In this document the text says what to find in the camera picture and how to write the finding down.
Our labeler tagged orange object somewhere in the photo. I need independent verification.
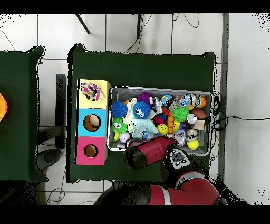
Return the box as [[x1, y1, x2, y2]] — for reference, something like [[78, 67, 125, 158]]
[[0, 92, 8, 122]]

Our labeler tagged black tripod leg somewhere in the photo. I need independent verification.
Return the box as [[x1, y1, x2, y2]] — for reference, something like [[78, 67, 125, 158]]
[[136, 13, 144, 40], [75, 13, 91, 34]]

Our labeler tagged dark green table cloth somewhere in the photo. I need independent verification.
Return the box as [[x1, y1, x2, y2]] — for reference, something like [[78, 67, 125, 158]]
[[66, 43, 216, 184]]

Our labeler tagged polka dot cloth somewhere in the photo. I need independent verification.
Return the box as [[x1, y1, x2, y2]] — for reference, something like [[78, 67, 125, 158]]
[[80, 82, 105, 102]]

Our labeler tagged purple spiky toy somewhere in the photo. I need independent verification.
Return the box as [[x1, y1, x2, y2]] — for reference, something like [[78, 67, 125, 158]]
[[136, 92, 153, 105]]

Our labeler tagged yellow smiley ball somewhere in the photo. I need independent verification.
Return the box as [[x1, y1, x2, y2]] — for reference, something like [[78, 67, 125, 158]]
[[156, 124, 169, 136]]

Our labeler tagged green spiky toy with eyes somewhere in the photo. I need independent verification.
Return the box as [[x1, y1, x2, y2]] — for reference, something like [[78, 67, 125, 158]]
[[111, 118, 128, 142]]

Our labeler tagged white baseball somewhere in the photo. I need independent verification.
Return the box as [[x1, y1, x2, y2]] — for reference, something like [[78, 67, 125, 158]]
[[119, 132, 131, 143]]

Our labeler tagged grey round floor base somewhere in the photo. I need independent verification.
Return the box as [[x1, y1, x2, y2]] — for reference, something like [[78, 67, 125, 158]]
[[35, 148, 62, 172]]

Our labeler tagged black cable bundle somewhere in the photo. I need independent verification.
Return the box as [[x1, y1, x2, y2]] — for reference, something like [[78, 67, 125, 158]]
[[211, 91, 270, 161]]

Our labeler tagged wooden box with three holes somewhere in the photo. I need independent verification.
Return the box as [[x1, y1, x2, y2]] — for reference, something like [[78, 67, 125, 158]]
[[74, 79, 111, 166]]

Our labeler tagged green covered side table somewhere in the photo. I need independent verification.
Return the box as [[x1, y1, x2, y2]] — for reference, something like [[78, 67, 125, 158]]
[[0, 45, 49, 183]]

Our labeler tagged light blue knitted cloth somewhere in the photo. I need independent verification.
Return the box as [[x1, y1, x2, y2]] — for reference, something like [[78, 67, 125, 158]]
[[130, 118, 159, 141]]

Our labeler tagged black stand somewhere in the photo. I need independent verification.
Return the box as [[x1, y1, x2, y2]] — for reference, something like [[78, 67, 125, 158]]
[[37, 73, 68, 150]]

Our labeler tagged green spiky ball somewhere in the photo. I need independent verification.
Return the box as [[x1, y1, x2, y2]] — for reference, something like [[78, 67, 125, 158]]
[[171, 105, 190, 123]]

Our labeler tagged silver mesh bin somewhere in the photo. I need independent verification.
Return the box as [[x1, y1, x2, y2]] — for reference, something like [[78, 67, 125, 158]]
[[106, 85, 214, 156]]

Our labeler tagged blue spiky ball with eyes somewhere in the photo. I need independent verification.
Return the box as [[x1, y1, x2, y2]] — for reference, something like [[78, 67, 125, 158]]
[[132, 101, 151, 119]]

